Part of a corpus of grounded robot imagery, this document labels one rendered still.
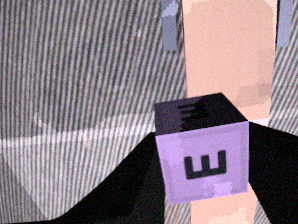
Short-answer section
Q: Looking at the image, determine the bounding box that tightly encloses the pink strip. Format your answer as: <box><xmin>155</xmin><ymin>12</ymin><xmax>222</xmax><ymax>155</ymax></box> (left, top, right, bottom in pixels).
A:
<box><xmin>181</xmin><ymin>0</ymin><xmax>278</xmax><ymax>224</ymax></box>

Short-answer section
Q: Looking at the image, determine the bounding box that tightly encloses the lavender cube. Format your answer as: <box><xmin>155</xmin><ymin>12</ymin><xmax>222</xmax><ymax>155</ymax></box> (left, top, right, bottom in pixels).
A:
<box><xmin>153</xmin><ymin>92</ymin><xmax>249</xmax><ymax>205</ymax></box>

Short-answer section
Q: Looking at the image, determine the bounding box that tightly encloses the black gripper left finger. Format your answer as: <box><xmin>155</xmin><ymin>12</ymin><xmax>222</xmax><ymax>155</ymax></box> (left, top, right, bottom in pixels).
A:
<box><xmin>17</xmin><ymin>132</ymin><xmax>165</xmax><ymax>224</ymax></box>

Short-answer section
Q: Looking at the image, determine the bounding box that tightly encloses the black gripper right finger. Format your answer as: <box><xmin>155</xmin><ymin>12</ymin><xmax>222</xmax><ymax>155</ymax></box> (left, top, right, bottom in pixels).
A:
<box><xmin>247</xmin><ymin>121</ymin><xmax>298</xmax><ymax>224</ymax></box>

